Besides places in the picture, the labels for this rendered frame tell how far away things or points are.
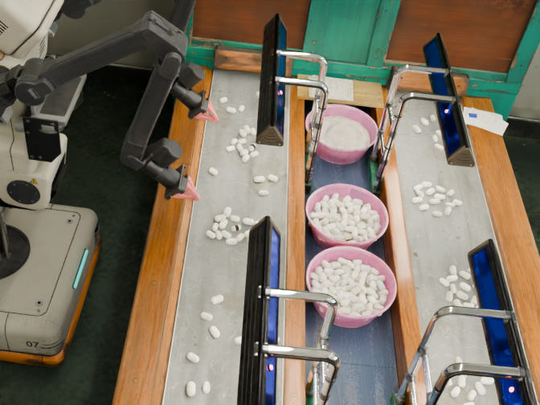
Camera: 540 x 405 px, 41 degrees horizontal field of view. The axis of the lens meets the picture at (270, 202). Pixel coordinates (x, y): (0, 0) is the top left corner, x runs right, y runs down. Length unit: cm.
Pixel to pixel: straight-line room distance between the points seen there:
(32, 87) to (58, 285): 99
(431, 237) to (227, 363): 81
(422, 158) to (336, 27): 58
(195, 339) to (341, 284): 47
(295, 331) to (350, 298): 23
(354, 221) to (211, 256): 49
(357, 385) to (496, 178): 97
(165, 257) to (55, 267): 72
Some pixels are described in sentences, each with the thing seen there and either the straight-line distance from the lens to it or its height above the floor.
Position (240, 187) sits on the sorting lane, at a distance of 240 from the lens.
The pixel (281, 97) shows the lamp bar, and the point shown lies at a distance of 223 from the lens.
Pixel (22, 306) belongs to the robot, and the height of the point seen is 28.
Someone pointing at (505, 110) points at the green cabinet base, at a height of 71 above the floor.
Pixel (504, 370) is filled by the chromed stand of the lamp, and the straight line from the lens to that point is 165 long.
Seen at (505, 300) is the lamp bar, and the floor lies 111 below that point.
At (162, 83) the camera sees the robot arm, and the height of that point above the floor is 129.
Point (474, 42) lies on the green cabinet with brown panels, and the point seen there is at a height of 99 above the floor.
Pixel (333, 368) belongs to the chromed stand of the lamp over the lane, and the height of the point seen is 108.
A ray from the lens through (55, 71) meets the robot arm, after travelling 191.
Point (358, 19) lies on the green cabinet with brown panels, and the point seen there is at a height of 103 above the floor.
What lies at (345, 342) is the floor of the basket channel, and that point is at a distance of 213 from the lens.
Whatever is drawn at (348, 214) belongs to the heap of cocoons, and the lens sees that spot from 238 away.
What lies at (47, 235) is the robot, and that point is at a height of 28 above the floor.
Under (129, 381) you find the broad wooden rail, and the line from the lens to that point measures 190.
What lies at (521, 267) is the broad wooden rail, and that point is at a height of 76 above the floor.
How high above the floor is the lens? 238
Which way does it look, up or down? 44 degrees down
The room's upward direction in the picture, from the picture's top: 9 degrees clockwise
